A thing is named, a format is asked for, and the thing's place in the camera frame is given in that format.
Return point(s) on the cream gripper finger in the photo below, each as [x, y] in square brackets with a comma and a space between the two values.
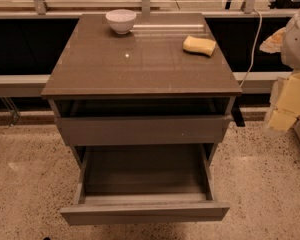
[274, 42]
[284, 105]

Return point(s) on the yellow sponge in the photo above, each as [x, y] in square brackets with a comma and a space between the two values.
[199, 45]

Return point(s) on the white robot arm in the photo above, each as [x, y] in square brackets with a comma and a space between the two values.
[290, 49]

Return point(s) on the grey middle drawer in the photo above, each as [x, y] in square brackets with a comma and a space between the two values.
[111, 131]

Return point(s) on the grey drawer cabinet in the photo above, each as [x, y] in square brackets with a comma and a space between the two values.
[145, 72]

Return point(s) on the open grey lower drawer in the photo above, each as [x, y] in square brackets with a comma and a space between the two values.
[144, 184]

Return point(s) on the white ceramic bowl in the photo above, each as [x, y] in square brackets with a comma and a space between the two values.
[121, 21]

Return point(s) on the grey metal railing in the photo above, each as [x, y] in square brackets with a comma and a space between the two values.
[32, 85]

